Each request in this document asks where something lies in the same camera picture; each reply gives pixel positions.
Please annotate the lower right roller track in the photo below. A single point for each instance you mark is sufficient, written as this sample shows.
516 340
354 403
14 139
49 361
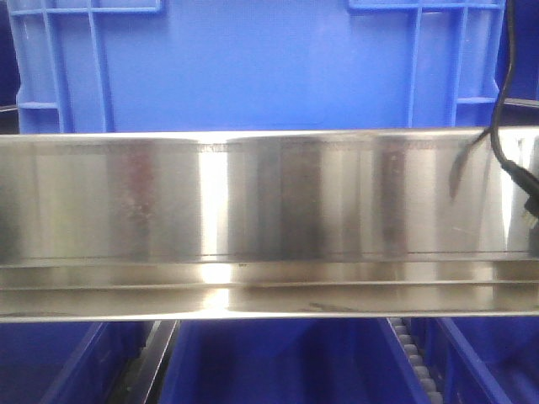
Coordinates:
422 373

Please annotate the lower left roller track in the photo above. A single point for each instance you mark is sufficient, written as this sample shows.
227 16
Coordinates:
142 378

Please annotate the stainless steel shelf front rail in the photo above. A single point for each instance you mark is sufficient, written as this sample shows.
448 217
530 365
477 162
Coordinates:
143 226

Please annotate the lower right dark blue bin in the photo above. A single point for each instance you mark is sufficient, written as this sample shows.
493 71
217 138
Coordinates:
480 359

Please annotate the roller track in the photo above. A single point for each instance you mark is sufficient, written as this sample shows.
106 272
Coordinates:
422 373
142 378

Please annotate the lower middle dark blue bin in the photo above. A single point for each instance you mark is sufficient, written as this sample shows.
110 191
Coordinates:
332 360

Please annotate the large light blue bin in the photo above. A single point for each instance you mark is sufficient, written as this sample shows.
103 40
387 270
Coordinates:
141 66

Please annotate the lower left dark blue bin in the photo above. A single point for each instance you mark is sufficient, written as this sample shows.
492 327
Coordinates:
67 362

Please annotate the dark blue bin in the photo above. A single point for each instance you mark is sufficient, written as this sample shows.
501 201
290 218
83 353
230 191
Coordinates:
480 359
332 360
67 362

